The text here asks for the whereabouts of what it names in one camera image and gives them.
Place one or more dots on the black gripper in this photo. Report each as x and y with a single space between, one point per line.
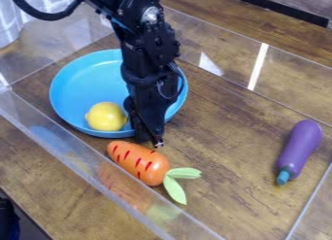
151 95

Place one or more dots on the orange toy carrot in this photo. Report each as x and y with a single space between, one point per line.
150 167

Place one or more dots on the blue round tray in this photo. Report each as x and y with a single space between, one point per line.
88 81

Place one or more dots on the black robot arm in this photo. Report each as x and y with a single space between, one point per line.
150 49

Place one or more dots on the yellow toy lemon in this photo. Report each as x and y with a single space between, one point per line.
106 117

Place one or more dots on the purple toy eggplant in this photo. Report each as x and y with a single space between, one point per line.
304 140

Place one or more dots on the white curtain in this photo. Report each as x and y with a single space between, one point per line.
11 20

